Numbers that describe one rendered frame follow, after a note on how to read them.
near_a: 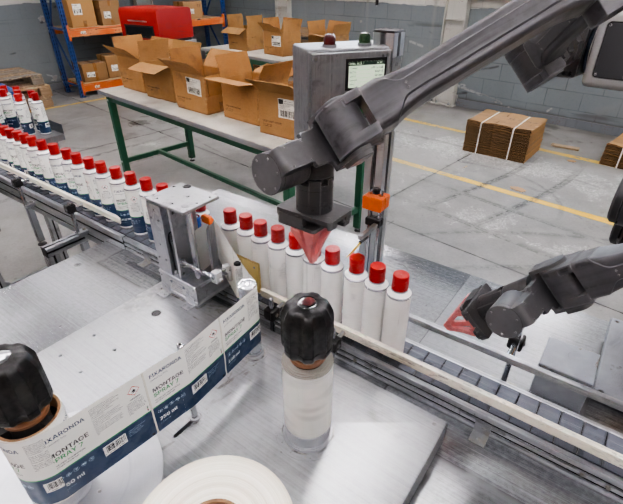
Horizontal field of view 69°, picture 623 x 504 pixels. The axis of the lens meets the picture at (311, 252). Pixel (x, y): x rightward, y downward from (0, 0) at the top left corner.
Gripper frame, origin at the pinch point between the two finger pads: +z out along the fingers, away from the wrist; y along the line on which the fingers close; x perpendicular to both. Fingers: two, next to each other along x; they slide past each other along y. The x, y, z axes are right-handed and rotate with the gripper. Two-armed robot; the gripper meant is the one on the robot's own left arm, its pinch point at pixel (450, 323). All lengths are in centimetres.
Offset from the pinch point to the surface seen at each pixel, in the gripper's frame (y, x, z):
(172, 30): -304, -350, 330
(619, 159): -423, 72, 77
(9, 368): 62, -39, 8
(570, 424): -0.3, 26.5, -8.1
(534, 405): -0.8, 21.6, -3.7
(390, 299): 4.7, -11.0, 4.5
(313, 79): 2, -53, -11
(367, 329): 5.3, -7.5, 15.1
